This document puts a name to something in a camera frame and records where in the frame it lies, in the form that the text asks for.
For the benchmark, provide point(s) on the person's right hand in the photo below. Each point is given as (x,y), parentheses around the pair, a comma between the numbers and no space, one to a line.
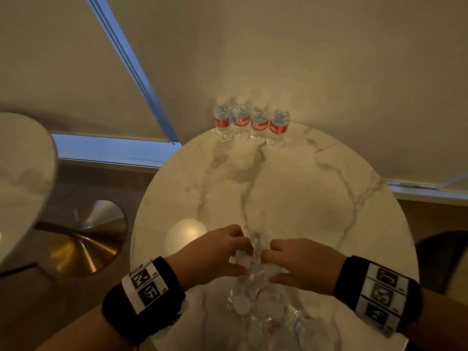
(310,265)

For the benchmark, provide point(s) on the person's left hand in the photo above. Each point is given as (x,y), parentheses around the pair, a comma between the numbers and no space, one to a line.
(204,257)

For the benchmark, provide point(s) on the person's right thumb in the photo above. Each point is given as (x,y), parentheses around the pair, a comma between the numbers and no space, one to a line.
(282,279)

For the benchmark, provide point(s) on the person's left thumb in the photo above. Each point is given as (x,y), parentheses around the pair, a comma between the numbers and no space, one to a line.
(234,271)

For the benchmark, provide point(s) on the clear shrink-wrapped bottle pack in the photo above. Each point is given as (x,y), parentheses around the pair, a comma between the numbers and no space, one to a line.
(256,288)

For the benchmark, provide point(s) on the person's right forearm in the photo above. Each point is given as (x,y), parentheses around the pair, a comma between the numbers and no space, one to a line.
(442,318)

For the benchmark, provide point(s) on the person's left forearm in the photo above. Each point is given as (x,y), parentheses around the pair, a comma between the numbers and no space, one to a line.
(91,332)

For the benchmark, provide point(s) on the white-capped water bottle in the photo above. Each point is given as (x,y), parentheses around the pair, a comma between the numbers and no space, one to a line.
(270,303)
(241,305)

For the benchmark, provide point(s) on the red-labelled water bottle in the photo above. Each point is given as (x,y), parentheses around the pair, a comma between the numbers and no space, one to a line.
(310,332)
(222,122)
(278,127)
(241,120)
(260,124)

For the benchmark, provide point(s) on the black wristband with marker tags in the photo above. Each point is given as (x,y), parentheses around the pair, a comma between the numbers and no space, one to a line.
(378,294)
(146,296)

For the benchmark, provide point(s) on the dark chair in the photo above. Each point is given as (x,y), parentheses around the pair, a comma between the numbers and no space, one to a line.
(442,259)

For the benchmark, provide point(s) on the beige roller blind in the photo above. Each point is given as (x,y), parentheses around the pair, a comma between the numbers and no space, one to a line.
(292,51)
(55,62)

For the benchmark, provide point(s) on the marble table with brass base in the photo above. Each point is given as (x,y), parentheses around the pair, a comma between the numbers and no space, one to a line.
(25,171)

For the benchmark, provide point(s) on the window frame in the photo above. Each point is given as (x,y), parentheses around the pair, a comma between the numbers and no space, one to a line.
(109,149)

